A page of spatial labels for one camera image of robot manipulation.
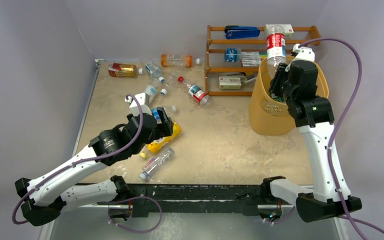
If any crushed blue label bottle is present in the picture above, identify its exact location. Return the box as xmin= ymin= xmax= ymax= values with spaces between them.
xmin=151 ymin=105 xmax=179 ymax=124

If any yellow plastic bin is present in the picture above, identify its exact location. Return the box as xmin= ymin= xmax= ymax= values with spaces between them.
xmin=248 ymin=62 xmax=335 ymax=136

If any red label bottle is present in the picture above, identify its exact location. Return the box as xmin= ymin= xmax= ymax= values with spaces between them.
xmin=177 ymin=76 xmax=210 ymax=106
xmin=265 ymin=24 xmax=287 ymax=78

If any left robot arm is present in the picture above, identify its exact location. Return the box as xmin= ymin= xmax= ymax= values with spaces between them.
xmin=12 ymin=107 xmax=174 ymax=226

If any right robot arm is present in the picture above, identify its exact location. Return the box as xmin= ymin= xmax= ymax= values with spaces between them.
xmin=260 ymin=60 xmax=362 ymax=223

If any yellow juice bottle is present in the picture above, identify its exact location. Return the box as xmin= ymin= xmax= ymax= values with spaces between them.
xmin=139 ymin=121 xmax=182 ymax=160

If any white label bottle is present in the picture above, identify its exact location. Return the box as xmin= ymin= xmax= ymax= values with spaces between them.
xmin=143 ymin=76 xmax=165 ymax=103

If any coloured marker pack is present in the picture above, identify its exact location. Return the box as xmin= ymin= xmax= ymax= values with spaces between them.
xmin=240 ymin=51 xmax=267 ymax=67

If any white green box top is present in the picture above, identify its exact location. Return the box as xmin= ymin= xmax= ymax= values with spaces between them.
xmin=264 ymin=24 xmax=294 ymax=38

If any white box lower shelf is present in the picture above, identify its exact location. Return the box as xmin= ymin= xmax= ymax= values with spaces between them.
xmin=218 ymin=76 xmax=242 ymax=90

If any blue tape roll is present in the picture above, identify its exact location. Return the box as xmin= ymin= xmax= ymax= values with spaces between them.
xmin=224 ymin=48 xmax=242 ymax=63

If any wooden shelf rack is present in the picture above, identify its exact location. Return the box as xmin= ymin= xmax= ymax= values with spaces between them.
xmin=204 ymin=25 xmax=322 ymax=97

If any orange label bottle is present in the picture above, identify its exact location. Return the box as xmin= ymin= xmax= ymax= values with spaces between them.
xmin=160 ymin=54 xmax=201 ymax=68

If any blue stapler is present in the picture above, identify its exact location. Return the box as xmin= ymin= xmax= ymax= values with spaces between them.
xmin=224 ymin=25 xmax=261 ymax=40

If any brown tea bottle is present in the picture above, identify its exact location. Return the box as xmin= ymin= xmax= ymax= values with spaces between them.
xmin=108 ymin=62 xmax=144 ymax=78

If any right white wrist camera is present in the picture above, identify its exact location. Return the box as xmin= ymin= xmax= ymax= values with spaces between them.
xmin=285 ymin=43 xmax=315 ymax=72

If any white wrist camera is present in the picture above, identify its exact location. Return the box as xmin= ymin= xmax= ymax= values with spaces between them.
xmin=125 ymin=92 xmax=152 ymax=116
xmin=285 ymin=43 xmax=315 ymax=72

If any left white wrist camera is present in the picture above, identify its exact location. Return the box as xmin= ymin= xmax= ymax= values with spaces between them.
xmin=125 ymin=92 xmax=152 ymax=116

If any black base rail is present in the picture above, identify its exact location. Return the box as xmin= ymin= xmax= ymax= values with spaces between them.
xmin=95 ymin=177 xmax=294 ymax=220

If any aluminium frame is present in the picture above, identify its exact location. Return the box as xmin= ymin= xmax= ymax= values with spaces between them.
xmin=37 ymin=58 xmax=345 ymax=240

